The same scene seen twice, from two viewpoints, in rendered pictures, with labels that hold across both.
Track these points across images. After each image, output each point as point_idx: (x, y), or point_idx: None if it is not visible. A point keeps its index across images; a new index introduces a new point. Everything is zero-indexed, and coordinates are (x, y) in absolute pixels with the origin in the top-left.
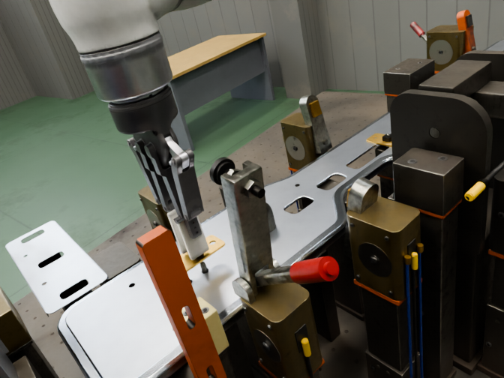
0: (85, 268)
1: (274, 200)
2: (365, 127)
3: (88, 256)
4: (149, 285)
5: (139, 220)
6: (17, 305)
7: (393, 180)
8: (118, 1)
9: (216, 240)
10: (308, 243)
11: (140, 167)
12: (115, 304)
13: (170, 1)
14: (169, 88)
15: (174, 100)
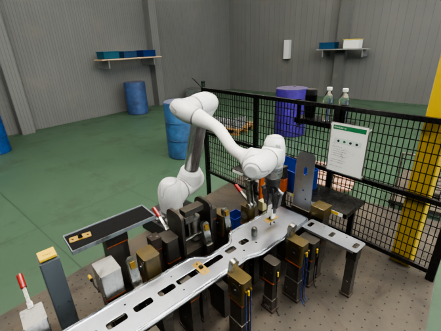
0: (312, 229)
1: (252, 244)
2: (205, 285)
3: (315, 233)
4: (285, 222)
5: None
6: (421, 320)
7: None
8: None
9: (266, 220)
10: (241, 228)
11: (281, 198)
12: (293, 219)
13: None
14: (266, 178)
15: (265, 180)
